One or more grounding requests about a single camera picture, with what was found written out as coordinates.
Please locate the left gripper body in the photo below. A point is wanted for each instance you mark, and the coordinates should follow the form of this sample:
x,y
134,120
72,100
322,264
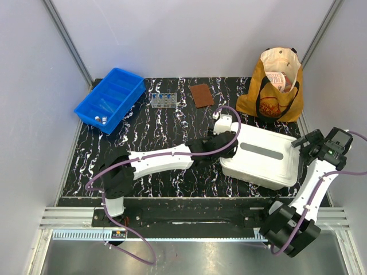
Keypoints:
x,y
228,155

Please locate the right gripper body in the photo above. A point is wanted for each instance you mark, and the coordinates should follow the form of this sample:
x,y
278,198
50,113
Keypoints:
x,y
314,138

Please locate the white rectangular lid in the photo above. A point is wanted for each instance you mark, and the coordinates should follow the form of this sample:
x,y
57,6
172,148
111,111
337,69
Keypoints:
x,y
265,154

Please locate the clear plastic pipette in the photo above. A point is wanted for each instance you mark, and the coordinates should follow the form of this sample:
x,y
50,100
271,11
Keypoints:
x,y
106,106

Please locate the beige plastic tub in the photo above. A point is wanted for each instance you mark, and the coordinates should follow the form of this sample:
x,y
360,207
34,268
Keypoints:
x,y
267,183

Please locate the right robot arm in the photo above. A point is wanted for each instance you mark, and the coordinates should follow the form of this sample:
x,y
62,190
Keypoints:
x,y
290,228

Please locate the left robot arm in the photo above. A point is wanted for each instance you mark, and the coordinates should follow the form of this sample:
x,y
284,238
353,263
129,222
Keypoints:
x,y
121,170

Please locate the brown scouring pad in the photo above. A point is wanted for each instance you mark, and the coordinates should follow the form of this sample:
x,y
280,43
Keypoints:
x,y
201,95

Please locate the yellow tote bag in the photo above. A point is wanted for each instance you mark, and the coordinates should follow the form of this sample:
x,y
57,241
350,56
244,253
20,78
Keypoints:
x,y
263,100

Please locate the clear test tube rack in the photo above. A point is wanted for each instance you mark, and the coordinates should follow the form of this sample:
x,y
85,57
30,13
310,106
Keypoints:
x,y
165,104

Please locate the package in tote bag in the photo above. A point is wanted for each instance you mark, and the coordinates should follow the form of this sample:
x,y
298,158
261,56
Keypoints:
x,y
280,81

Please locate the blue divided plastic bin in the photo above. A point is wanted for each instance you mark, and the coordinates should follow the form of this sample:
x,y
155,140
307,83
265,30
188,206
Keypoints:
x,y
119,88

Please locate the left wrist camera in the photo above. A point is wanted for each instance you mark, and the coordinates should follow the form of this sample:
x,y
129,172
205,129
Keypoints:
x,y
222,123

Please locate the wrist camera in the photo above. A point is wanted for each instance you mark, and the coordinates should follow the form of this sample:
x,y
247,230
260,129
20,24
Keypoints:
x,y
342,139
222,123

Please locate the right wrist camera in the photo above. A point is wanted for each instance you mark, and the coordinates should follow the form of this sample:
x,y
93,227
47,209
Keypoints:
x,y
342,139

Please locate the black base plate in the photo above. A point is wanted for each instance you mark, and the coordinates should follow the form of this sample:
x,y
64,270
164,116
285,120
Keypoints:
x,y
189,218

